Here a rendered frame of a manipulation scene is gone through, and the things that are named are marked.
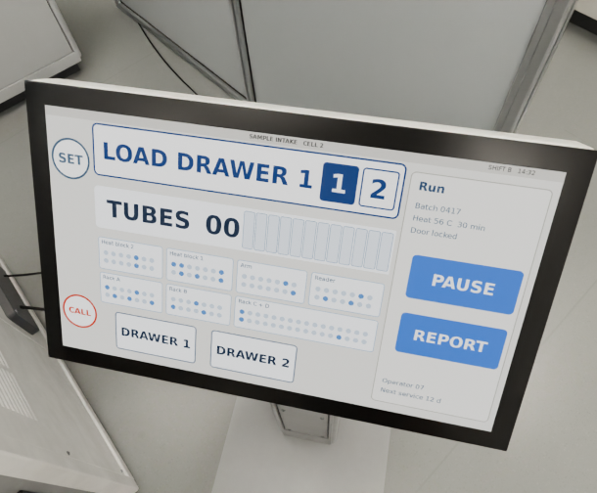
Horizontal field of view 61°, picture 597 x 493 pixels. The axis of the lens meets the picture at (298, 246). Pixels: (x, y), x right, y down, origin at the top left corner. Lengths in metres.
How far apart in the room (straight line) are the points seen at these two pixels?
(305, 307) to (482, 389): 0.19
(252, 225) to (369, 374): 0.19
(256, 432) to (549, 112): 1.66
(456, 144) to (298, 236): 0.16
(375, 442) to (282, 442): 0.26
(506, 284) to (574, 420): 1.24
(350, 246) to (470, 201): 0.11
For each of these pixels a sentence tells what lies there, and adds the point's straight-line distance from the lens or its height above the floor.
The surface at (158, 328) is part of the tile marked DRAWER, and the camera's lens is 0.57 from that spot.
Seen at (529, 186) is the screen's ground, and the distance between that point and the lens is 0.47.
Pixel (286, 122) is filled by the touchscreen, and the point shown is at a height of 1.19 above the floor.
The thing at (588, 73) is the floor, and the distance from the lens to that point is 2.55.
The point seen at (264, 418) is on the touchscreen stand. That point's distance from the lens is 1.52.
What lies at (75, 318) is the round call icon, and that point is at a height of 1.01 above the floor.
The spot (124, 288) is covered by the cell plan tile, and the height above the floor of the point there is 1.05.
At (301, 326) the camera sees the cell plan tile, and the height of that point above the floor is 1.04.
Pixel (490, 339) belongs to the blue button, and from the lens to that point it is 0.52.
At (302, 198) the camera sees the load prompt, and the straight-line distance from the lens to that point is 0.47.
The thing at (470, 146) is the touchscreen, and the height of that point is 1.19.
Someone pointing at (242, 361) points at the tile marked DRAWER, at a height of 1.00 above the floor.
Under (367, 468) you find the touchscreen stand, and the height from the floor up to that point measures 0.03.
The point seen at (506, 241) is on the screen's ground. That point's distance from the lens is 0.48.
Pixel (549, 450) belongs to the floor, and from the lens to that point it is 1.66.
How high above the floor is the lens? 1.52
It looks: 60 degrees down
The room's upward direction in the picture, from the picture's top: 5 degrees counter-clockwise
